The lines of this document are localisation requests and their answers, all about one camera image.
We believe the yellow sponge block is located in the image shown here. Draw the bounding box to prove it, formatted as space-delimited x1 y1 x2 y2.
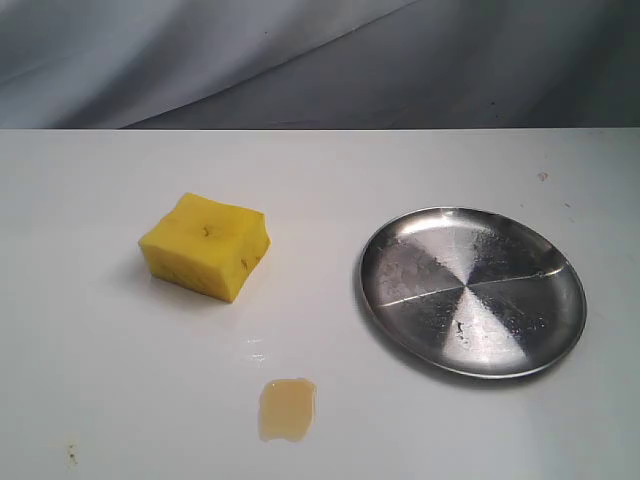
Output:
138 193 271 303

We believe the brownish liquid spill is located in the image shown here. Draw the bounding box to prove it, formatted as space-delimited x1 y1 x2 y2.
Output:
258 378 317 443

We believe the round stainless steel plate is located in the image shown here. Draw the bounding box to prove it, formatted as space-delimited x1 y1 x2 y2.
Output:
355 207 587 380

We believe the grey fabric backdrop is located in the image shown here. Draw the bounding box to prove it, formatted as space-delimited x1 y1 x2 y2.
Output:
1 1 639 129

